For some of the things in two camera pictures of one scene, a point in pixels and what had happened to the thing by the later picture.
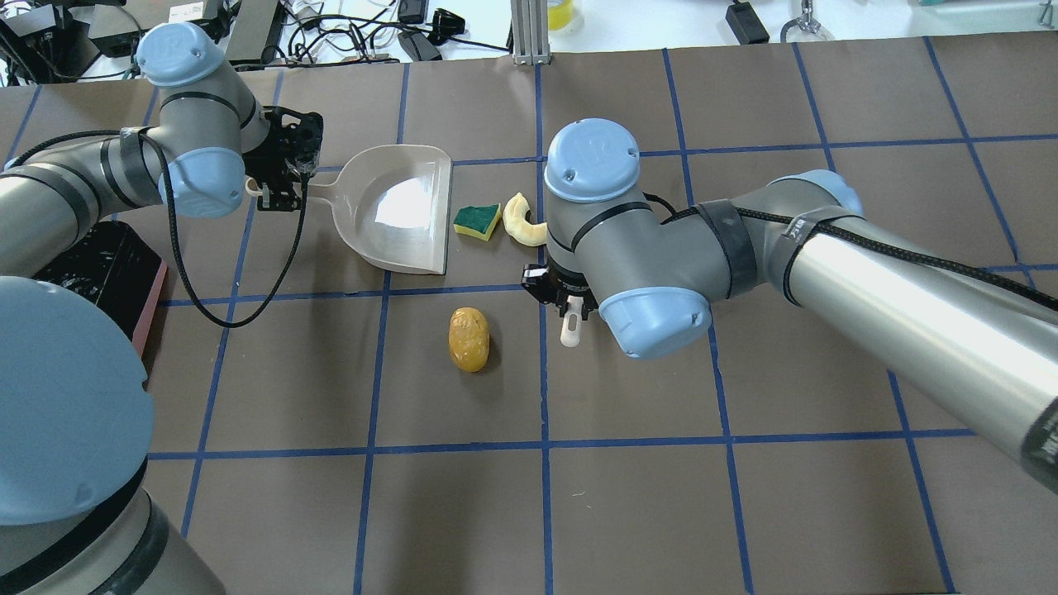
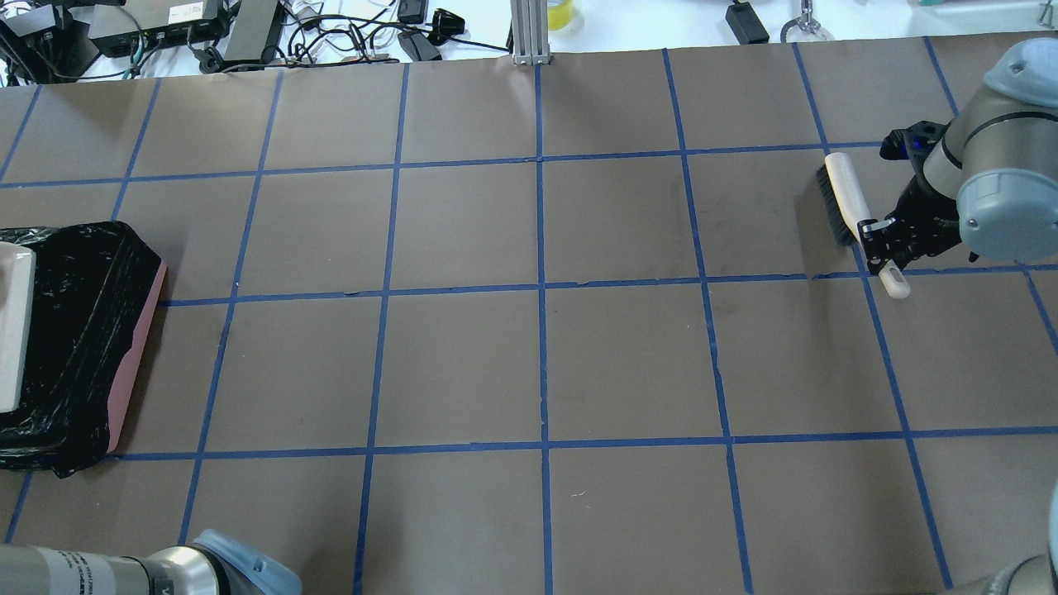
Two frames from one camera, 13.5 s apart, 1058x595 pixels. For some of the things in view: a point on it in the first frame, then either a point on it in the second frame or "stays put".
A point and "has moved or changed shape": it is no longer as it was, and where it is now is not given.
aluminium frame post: (530, 32) stays put
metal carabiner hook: (806, 21) stays put
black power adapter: (745, 24) stays put
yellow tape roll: (559, 16) stays put
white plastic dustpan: (393, 203) has moved or changed shape
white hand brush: (570, 329) has moved or changed shape
